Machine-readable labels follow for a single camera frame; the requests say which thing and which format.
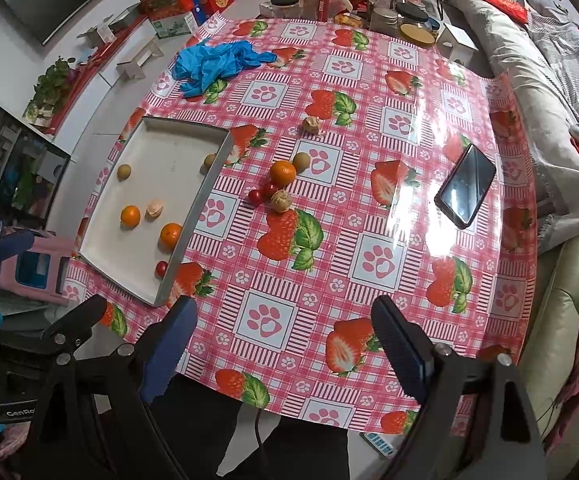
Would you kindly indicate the beige sofa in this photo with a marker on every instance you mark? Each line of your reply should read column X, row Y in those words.
column 548, row 355

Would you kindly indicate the cracked walnut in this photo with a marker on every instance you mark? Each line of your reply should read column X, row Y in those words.
column 311, row 125

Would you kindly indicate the yellow-orange round orange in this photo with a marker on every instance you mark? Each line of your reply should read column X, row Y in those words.
column 130, row 217

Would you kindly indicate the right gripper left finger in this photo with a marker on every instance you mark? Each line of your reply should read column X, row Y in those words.
column 162, row 345

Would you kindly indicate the pink strawberry tablecloth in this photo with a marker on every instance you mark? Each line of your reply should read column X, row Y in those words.
column 284, row 300

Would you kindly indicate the blue plastic gloves pile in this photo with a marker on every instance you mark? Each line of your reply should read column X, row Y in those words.
column 199, row 66

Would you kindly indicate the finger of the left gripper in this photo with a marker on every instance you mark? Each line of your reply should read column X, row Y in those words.
column 15, row 243

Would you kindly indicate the round wooden lid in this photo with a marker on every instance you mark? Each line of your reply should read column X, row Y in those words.
column 417, row 35

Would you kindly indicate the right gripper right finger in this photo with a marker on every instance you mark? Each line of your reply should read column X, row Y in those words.
column 408, row 349

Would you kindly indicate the mandarin orange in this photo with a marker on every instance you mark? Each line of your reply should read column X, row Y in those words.
column 282, row 173
column 169, row 235

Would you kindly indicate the white cardboard stand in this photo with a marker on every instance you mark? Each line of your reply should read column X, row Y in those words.
column 131, row 66

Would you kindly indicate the white shallow tray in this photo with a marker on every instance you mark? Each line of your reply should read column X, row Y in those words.
column 167, row 161

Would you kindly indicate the pink plastic stool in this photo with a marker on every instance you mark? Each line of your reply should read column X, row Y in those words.
column 39, row 272

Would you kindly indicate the cherry tomato pair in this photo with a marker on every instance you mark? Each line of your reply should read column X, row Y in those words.
column 269, row 189
column 255, row 197

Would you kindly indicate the tan longan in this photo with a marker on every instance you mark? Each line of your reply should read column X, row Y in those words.
column 208, row 161
column 124, row 172
column 301, row 162

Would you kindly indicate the green potted plant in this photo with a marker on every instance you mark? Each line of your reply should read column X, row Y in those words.
column 51, row 92

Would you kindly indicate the black smartphone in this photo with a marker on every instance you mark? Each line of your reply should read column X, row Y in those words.
column 462, row 193

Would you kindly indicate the grey blanket on sofa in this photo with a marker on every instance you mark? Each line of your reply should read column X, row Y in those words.
column 546, row 115

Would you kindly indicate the dark glass cabinet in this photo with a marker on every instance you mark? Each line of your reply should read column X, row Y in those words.
column 31, row 169

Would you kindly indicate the green white carton box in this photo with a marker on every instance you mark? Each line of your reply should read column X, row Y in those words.
column 175, row 25

